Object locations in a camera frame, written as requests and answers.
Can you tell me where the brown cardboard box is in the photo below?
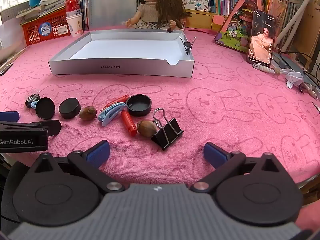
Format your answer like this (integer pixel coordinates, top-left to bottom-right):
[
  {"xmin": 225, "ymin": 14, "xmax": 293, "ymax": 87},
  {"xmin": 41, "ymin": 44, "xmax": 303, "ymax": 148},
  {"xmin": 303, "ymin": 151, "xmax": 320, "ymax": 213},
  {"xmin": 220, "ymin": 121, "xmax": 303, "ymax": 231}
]
[{"xmin": 292, "ymin": 0, "xmax": 320, "ymax": 65}]

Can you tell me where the pink printed towel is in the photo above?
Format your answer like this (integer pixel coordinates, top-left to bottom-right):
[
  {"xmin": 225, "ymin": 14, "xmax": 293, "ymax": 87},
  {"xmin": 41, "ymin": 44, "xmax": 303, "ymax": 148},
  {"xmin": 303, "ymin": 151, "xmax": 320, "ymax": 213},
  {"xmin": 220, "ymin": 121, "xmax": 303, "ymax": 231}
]
[{"xmin": 0, "ymin": 27, "xmax": 320, "ymax": 188}]

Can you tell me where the wooden shelf unit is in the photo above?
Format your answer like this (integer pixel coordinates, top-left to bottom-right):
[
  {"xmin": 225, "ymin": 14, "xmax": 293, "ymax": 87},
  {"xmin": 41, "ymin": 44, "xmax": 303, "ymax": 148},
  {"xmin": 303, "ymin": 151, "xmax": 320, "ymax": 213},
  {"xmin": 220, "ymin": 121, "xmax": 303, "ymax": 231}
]
[{"xmin": 185, "ymin": 9, "xmax": 229, "ymax": 30}]

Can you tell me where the black round lid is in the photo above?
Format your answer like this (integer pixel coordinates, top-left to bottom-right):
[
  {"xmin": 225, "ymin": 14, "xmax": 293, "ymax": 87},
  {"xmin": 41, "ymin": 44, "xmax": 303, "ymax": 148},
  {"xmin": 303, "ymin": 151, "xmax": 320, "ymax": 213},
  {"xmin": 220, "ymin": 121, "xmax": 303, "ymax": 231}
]
[
  {"xmin": 35, "ymin": 97, "xmax": 56, "ymax": 120},
  {"xmin": 59, "ymin": 98, "xmax": 82, "ymax": 119}
]

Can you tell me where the brown-haired doll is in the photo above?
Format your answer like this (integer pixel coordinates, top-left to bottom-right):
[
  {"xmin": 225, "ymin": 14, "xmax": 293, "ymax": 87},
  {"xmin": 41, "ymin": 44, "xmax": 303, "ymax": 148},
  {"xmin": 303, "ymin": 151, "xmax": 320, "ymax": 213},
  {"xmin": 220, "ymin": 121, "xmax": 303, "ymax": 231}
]
[{"xmin": 122, "ymin": 0, "xmax": 187, "ymax": 33}]

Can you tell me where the blue hair clip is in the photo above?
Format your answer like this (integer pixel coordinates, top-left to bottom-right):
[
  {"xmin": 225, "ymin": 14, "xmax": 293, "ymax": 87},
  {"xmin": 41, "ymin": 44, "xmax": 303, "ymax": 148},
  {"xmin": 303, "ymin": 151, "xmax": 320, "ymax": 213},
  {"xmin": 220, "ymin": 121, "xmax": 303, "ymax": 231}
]
[{"xmin": 98, "ymin": 102, "xmax": 126, "ymax": 126}]

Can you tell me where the red drink can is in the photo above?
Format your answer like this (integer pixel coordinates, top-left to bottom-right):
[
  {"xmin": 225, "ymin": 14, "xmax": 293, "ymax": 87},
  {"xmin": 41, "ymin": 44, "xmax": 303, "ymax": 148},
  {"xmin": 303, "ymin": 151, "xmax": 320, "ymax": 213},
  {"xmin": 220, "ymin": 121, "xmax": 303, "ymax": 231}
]
[{"xmin": 65, "ymin": 0, "xmax": 81, "ymax": 17}]

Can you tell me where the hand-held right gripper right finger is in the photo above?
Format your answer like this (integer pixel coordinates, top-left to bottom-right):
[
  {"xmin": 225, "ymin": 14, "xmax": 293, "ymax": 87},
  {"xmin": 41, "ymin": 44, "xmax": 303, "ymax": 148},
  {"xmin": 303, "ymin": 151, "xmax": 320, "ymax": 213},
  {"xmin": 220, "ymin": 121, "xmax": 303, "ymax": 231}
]
[{"xmin": 190, "ymin": 142, "xmax": 288, "ymax": 193}]

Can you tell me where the large red plastic basket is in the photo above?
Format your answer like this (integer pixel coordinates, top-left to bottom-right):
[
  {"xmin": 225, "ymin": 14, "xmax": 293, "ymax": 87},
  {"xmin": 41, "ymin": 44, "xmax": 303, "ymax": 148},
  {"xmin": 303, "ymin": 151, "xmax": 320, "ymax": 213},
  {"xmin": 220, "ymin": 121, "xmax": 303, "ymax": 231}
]
[{"xmin": 20, "ymin": 11, "xmax": 72, "ymax": 46}]

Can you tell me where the large black binder clip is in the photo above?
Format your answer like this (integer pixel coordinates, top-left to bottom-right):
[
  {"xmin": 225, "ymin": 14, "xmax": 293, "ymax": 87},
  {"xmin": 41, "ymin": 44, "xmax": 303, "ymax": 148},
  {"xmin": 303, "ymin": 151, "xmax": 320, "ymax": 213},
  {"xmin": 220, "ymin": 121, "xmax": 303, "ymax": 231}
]
[{"xmin": 151, "ymin": 108, "xmax": 184, "ymax": 151}]

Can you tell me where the white paper cup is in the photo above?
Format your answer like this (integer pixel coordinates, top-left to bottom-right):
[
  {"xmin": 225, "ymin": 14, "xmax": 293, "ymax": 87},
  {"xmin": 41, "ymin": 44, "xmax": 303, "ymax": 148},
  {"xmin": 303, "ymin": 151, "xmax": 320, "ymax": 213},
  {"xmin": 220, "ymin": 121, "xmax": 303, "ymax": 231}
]
[{"xmin": 66, "ymin": 14, "xmax": 83, "ymax": 37}]

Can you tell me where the wooden strip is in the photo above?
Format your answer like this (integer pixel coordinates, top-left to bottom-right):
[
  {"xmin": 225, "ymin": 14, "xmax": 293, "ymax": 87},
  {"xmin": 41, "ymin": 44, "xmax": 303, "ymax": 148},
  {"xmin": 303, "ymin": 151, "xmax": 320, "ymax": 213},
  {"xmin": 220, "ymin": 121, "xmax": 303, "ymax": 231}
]
[{"xmin": 0, "ymin": 47, "xmax": 28, "ymax": 65}]

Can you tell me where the white pipe frame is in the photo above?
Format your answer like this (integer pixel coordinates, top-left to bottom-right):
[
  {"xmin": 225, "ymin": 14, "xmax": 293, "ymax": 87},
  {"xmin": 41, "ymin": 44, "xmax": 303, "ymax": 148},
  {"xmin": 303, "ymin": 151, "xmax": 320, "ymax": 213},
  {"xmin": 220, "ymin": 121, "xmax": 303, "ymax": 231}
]
[{"xmin": 275, "ymin": 0, "xmax": 317, "ymax": 53}]

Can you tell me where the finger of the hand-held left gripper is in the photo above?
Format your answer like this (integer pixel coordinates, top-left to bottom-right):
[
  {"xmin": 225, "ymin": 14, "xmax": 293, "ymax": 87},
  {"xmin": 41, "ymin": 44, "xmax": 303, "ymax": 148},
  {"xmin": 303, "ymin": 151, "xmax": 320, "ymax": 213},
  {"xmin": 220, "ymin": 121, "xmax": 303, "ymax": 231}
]
[
  {"xmin": 0, "ymin": 111, "xmax": 20, "ymax": 122},
  {"xmin": 30, "ymin": 120, "xmax": 62, "ymax": 137}
]

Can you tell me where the grey cutting mat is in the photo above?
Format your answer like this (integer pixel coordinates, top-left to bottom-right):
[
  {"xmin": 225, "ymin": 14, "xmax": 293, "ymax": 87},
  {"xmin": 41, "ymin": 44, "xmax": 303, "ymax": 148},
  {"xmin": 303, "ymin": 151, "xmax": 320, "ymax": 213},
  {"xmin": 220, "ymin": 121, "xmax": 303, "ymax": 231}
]
[{"xmin": 0, "ymin": 1, "xmax": 33, "ymax": 23}]

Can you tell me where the black remote control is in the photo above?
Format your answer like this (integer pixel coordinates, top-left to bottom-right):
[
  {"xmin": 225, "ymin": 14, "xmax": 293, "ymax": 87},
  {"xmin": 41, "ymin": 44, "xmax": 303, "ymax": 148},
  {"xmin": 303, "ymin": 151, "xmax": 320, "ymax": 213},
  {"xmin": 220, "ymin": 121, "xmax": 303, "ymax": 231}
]
[{"xmin": 0, "ymin": 62, "xmax": 13, "ymax": 77}]

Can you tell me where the row of orange folders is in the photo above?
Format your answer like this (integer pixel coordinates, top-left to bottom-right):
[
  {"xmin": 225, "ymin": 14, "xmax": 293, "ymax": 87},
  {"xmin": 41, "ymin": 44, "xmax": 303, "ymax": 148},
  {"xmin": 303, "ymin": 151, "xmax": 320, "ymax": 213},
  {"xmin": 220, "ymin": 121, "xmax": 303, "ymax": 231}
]
[{"xmin": 266, "ymin": 0, "xmax": 304, "ymax": 45}]

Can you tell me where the red marker pen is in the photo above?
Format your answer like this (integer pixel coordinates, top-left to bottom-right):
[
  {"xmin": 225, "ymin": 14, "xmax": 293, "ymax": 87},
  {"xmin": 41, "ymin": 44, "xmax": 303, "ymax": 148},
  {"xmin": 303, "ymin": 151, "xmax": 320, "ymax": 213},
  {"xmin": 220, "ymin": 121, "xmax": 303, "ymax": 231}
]
[
  {"xmin": 121, "ymin": 110, "xmax": 137, "ymax": 137},
  {"xmin": 104, "ymin": 94, "xmax": 130, "ymax": 108}
]

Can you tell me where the pink sticky note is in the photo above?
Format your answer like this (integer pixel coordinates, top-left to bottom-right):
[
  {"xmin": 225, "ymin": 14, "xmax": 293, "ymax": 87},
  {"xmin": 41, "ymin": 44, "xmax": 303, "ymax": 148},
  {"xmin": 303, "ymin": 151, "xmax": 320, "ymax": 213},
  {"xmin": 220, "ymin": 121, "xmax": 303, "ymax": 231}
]
[{"xmin": 212, "ymin": 15, "xmax": 228, "ymax": 29}]

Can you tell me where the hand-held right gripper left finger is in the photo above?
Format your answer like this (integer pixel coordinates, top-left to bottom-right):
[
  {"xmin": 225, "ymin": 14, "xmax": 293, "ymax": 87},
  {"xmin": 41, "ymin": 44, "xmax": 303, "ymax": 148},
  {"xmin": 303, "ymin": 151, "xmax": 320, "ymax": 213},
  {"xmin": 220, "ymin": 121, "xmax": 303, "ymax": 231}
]
[{"xmin": 32, "ymin": 140, "xmax": 126, "ymax": 194}]

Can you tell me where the black cap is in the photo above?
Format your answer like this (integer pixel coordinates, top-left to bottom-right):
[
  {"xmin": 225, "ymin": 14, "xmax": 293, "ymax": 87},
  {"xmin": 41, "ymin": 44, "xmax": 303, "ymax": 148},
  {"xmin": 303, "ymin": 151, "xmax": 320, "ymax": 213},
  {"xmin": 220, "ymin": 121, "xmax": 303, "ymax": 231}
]
[{"xmin": 126, "ymin": 94, "xmax": 152, "ymax": 117}]

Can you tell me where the white paper origami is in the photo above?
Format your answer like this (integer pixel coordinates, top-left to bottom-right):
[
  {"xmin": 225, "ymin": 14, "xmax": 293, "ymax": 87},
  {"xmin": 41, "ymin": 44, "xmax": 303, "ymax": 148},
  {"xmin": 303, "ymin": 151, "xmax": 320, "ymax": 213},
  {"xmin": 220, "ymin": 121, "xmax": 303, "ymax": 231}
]
[{"xmin": 285, "ymin": 70, "xmax": 304, "ymax": 89}]

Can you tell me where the small black binder clip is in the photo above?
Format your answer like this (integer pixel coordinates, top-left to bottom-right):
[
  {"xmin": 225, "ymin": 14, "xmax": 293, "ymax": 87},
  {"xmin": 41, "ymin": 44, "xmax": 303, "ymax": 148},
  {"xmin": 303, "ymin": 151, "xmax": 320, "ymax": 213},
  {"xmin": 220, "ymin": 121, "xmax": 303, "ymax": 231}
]
[{"xmin": 179, "ymin": 36, "xmax": 197, "ymax": 55}]

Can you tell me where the small clear jar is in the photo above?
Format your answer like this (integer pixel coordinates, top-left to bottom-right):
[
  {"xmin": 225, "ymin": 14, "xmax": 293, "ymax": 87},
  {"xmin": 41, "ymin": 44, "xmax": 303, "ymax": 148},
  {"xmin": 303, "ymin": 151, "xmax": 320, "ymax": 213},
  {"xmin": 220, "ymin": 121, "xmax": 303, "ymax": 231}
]
[{"xmin": 25, "ymin": 89, "xmax": 41, "ymax": 109}]

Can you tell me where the pink triangular toy house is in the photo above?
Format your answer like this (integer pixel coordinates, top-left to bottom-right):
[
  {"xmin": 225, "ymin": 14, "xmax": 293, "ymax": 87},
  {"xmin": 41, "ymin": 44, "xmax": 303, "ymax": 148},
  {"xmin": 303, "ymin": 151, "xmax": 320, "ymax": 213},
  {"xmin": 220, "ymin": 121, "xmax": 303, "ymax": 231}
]
[{"xmin": 214, "ymin": 0, "xmax": 265, "ymax": 53}]

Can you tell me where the black smartphone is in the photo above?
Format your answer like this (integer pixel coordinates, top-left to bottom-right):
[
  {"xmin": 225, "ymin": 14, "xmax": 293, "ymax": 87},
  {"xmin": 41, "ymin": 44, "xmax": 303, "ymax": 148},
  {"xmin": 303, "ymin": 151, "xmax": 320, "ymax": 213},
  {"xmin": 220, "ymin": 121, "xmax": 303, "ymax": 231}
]
[{"xmin": 246, "ymin": 9, "xmax": 277, "ymax": 68}]

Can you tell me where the translucent plastic clipboard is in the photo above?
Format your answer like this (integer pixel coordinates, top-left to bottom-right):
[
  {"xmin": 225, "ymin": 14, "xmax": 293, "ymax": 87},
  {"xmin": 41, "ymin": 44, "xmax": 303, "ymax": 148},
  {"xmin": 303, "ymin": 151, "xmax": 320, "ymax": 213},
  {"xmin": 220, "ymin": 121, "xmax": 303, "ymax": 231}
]
[{"xmin": 87, "ymin": 0, "xmax": 139, "ymax": 29}]

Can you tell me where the grey cardboard box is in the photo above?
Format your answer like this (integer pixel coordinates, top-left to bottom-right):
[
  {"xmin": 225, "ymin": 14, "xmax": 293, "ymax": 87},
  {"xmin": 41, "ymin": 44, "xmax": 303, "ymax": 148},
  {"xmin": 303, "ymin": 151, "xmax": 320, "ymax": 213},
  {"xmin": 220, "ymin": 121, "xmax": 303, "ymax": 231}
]
[{"xmin": 48, "ymin": 29, "xmax": 195, "ymax": 78}]

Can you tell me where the brown acorn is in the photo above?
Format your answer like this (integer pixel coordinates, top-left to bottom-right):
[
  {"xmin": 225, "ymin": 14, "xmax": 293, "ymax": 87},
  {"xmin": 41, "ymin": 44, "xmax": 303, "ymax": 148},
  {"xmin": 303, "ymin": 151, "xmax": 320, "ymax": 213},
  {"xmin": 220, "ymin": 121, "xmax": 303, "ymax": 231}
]
[
  {"xmin": 79, "ymin": 106, "xmax": 97, "ymax": 120},
  {"xmin": 136, "ymin": 120, "xmax": 157, "ymax": 137}
]

